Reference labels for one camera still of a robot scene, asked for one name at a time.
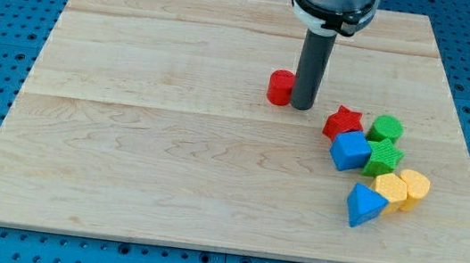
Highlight red cylinder block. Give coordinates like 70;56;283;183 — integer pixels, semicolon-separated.
267;69;295;106

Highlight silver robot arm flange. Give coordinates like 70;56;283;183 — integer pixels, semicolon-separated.
292;0;383;37

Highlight wooden board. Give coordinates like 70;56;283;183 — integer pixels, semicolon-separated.
0;0;470;263

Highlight red star block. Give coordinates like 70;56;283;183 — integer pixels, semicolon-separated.
322;105;363;142

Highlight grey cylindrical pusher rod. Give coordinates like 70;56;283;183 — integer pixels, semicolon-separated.
290;30;336;111

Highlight blue cube block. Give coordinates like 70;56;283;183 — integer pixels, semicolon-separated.
330;130;372;171

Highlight blue triangle block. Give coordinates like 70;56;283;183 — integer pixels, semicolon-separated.
347;183;388;228

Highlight green star block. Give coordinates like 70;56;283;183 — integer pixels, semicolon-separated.
361;138;405;177

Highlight green cylinder block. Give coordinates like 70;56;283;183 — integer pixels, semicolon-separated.
367;115;404;143

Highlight yellow hexagon block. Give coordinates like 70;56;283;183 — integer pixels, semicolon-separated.
370;173;408;215

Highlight yellow cylinder block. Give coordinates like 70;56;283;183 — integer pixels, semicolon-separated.
399;168;431;212

